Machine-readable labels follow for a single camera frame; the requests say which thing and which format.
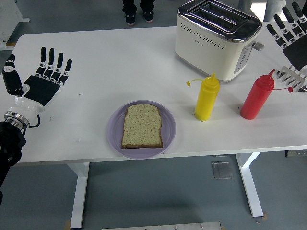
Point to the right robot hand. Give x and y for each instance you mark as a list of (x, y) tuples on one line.
[(297, 52)]

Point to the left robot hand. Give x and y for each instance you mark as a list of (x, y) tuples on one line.
[(42, 89)]

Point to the cream two-slot toaster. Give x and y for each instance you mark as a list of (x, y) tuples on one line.
[(204, 55)]

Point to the bread slice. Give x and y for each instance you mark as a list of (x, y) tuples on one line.
[(141, 127)]

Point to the lilac round plate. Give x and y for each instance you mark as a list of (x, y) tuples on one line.
[(170, 129)]

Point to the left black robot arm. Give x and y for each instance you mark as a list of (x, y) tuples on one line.
[(9, 143)]

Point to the white machine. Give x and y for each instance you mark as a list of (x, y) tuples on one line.
[(9, 21)]

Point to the metal toast rack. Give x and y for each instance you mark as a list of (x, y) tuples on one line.
[(291, 79)]

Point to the red squeeze bottle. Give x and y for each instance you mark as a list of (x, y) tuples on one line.
[(254, 100)]

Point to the grey power strip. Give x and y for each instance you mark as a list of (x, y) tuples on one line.
[(296, 153)]

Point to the yellow squeeze bottle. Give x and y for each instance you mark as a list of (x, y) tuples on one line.
[(206, 100)]

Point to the white table leg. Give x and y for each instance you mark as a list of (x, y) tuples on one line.
[(80, 191), (251, 187)]

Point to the brown floor tape piece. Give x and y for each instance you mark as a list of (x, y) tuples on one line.
[(67, 224), (265, 216)]

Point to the metal floor hatch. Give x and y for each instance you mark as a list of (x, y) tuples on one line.
[(222, 170)]

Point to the metal base plate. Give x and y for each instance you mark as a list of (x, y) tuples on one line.
[(160, 226)]

